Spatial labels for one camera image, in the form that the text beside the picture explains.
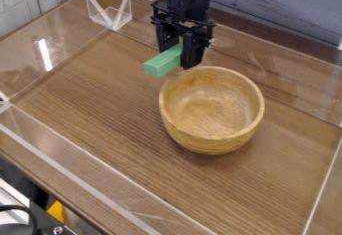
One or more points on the clear acrylic front wall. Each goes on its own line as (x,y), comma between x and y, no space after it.
(94,189)

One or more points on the green rectangular block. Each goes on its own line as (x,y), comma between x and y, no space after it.
(165,62)

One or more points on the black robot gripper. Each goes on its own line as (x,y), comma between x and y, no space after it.
(184,18)

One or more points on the clear acrylic corner bracket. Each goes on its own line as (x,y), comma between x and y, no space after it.
(113,18)

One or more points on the brown wooden bowl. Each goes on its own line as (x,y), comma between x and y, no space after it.
(212,108)

